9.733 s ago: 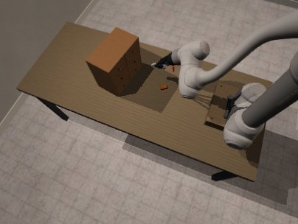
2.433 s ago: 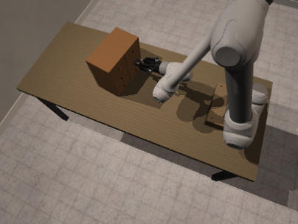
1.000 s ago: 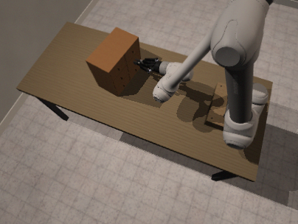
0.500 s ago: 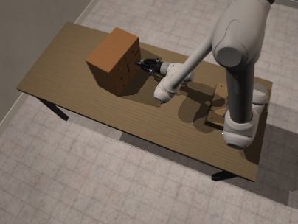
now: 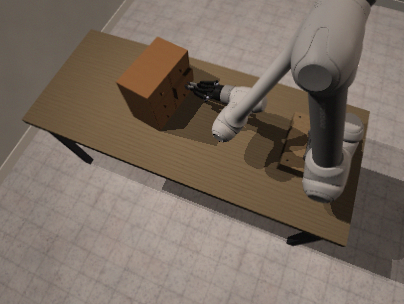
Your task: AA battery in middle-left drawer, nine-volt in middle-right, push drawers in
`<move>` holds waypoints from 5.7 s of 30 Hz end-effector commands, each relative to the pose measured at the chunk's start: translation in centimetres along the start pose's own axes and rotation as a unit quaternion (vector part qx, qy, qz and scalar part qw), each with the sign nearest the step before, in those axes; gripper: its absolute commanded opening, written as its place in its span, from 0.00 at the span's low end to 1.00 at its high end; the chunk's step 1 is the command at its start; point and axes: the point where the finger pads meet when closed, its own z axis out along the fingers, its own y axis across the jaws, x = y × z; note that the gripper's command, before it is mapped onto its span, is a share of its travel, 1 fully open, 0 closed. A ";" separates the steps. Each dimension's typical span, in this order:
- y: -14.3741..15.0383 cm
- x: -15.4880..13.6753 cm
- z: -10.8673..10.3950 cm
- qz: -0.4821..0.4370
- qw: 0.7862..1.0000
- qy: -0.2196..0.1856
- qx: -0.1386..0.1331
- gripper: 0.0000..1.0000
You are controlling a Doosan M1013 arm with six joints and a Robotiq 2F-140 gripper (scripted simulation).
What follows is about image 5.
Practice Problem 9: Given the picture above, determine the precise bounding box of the small brown chest of drawers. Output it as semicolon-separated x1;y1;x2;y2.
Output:
116;37;190;131

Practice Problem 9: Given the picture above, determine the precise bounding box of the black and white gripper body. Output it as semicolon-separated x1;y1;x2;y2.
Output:
206;85;224;101

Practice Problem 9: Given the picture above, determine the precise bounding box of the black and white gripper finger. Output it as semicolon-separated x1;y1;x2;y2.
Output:
187;80;219;89
184;85;212;102

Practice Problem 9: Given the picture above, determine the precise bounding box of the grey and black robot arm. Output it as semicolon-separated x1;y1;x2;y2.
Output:
212;0;377;203

